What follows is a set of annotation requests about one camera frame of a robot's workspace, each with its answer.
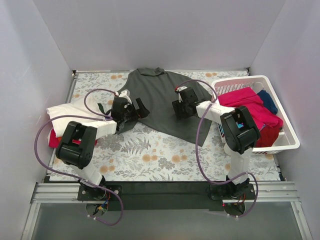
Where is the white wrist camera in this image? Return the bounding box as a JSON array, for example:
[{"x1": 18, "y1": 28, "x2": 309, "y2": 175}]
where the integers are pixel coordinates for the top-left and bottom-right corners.
[
  {"x1": 175, "y1": 86, "x2": 188, "y2": 94},
  {"x1": 118, "y1": 89, "x2": 132, "y2": 104}
]

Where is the folded white t shirt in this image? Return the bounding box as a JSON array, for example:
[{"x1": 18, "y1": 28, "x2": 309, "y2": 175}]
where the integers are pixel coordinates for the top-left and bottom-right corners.
[{"x1": 46, "y1": 95, "x2": 103, "y2": 137}]

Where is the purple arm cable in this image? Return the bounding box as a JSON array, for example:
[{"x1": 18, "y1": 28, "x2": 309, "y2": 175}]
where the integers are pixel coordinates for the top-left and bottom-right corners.
[
  {"x1": 176, "y1": 79, "x2": 259, "y2": 219},
  {"x1": 34, "y1": 88, "x2": 125, "y2": 227}
]

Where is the floral patterned table mat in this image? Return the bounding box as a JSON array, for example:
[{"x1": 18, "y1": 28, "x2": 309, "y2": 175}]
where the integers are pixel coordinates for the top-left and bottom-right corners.
[{"x1": 49, "y1": 70, "x2": 281, "y2": 182}]

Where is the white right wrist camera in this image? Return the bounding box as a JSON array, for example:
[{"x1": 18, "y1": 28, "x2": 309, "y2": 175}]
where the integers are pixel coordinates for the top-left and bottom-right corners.
[{"x1": 175, "y1": 86, "x2": 188, "y2": 94}]

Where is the white plastic laundry basket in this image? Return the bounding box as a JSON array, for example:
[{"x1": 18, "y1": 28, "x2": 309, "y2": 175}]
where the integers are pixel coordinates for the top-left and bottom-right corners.
[{"x1": 211, "y1": 75, "x2": 300, "y2": 156}]

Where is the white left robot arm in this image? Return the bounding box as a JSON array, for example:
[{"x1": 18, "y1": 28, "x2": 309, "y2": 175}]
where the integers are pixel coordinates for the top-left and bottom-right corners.
[{"x1": 56, "y1": 97, "x2": 150, "y2": 200}]

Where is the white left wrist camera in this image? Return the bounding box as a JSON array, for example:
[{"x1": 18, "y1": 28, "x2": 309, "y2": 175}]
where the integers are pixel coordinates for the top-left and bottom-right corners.
[{"x1": 118, "y1": 89, "x2": 132, "y2": 104}]

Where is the dark red t shirt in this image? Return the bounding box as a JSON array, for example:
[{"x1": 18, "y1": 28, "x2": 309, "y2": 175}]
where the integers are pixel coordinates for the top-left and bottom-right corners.
[{"x1": 254, "y1": 126, "x2": 281, "y2": 148}]

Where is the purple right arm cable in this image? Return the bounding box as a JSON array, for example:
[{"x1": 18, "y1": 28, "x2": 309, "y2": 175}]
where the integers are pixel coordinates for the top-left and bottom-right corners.
[{"x1": 176, "y1": 79, "x2": 259, "y2": 219}]

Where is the grey t shirt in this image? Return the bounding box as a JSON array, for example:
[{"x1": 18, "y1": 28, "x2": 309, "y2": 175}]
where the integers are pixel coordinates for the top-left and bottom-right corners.
[{"x1": 120, "y1": 67, "x2": 211, "y2": 144}]

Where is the pink t shirt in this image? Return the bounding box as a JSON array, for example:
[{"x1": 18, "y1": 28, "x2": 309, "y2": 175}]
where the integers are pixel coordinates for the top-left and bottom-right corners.
[{"x1": 218, "y1": 87, "x2": 283, "y2": 130}]

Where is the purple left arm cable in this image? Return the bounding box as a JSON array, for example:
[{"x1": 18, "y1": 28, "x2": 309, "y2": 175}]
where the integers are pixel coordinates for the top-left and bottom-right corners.
[{"x1": 34, "y1": 88, "x2": 125, "y2": 227}]

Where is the teal t shirt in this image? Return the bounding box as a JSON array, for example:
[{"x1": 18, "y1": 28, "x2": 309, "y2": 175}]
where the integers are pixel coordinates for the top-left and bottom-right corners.
[{"x1": 236, "y1": 122, "x2": 244, "y2": 129}]

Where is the aluminium frame rail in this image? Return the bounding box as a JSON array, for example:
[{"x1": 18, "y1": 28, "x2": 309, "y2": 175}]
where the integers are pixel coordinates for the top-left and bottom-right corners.
[{"x1": 21, "y1": 74, "x2": 83, "y2": 240}]

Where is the folded dark green t shirt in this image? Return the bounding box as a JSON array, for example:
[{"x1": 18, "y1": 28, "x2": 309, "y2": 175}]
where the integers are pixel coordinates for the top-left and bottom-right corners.
[{"x1": 97, "y1": 103, "x2": 105, "y2": 115}]

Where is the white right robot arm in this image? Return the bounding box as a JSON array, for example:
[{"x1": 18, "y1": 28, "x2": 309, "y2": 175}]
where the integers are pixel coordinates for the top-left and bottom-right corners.
[{"x1": 172, "y1": 86, "x2": 260, "y2": 199}]

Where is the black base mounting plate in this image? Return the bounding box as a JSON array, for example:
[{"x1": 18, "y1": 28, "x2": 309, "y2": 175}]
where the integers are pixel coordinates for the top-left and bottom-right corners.
[{"x1": 77, "y1": 181, "x2": 256, "y2": 212}]

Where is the navy blue t shirt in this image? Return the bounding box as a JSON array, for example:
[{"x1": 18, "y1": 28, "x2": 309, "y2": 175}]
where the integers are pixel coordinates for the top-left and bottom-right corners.
[{"x1": 257, "y1": 90, "x2": 278, "y2": 115}]

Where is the folded magenta t shirt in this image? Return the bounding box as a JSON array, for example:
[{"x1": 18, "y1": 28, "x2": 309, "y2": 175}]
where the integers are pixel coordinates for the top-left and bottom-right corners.
[{"x1": 48, "y1": 129, "x2": 60, "y2": 149}]

